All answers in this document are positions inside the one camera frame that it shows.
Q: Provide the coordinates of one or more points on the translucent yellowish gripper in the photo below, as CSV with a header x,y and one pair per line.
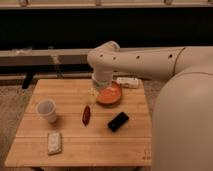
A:
x,y
92,94

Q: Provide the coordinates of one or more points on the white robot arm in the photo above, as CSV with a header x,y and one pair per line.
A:
x,y
182,120

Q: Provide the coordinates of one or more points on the orange bowl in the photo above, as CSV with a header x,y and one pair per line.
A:
x,y
110,95

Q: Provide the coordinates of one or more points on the red chip bag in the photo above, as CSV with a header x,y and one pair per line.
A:
x,y
86,115

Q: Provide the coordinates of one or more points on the white box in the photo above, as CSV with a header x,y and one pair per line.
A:
x,y
127,82

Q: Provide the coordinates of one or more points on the black phone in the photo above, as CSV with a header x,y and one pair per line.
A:
x,y
118,121

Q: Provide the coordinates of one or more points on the wooden table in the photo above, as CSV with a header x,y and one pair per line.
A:
x,y
92,145

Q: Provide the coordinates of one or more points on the white plastic cup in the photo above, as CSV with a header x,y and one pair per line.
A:
x,y
47,110

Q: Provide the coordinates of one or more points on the white snack packet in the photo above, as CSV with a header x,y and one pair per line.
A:
x,y
54,143

